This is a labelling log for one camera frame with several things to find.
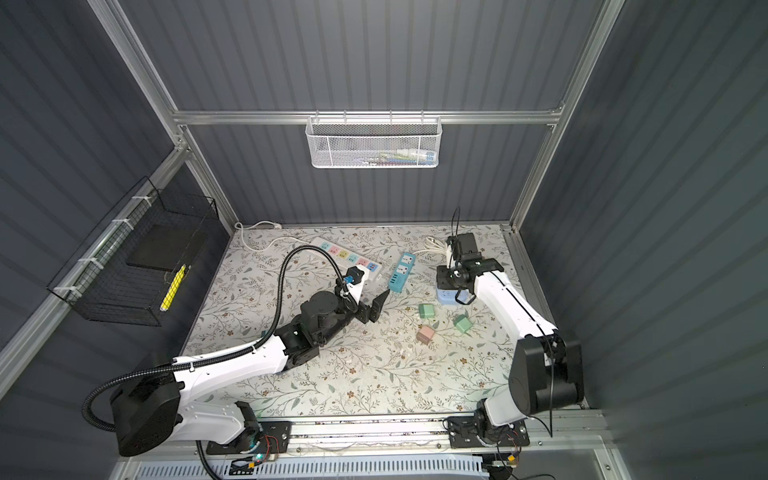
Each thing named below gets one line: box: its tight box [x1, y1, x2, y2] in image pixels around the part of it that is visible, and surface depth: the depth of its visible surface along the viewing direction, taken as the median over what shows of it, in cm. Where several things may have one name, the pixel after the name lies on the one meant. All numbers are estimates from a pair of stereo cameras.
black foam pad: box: [126, 224, 207, 271], surface depth 78 cm
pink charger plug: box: [416, 325, 435, 345], surface depth 92 cm
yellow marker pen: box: [159, 264, 187, 312], surface depth 70 cm
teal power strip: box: [388, 252, 417, 293], surface depth 106 cm
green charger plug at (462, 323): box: [453, 314, 473, 333], surface depth 93 cm
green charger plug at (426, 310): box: [418, 303, 435, 319], surface depth 96 cm
